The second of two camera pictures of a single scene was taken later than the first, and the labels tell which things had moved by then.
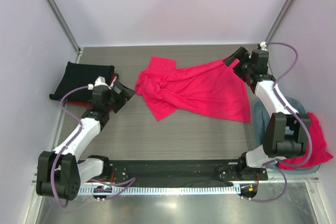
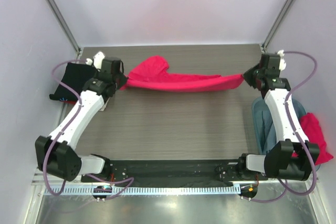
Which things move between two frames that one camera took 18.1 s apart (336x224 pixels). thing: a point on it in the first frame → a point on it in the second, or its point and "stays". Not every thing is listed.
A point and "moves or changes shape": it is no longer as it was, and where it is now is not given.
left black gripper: [125, 93] → [123, 80]
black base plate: [184, 173] stays
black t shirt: [75, 75] stays
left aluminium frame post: [58, 14] stays
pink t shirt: [213, 90] moves or changes shape
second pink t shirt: [319, 153] stays
